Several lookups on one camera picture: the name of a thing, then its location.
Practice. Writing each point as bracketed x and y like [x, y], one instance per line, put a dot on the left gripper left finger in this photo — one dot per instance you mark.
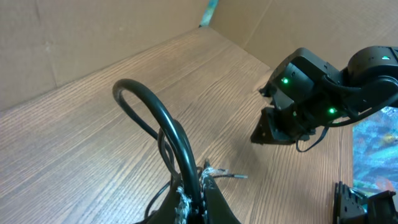
[166, 213]

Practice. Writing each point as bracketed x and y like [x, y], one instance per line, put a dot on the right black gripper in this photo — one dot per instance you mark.
[280, 127]

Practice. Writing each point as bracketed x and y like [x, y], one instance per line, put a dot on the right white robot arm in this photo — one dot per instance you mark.
[306, 92]

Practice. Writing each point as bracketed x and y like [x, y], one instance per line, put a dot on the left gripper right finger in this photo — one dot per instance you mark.
[216, 209]

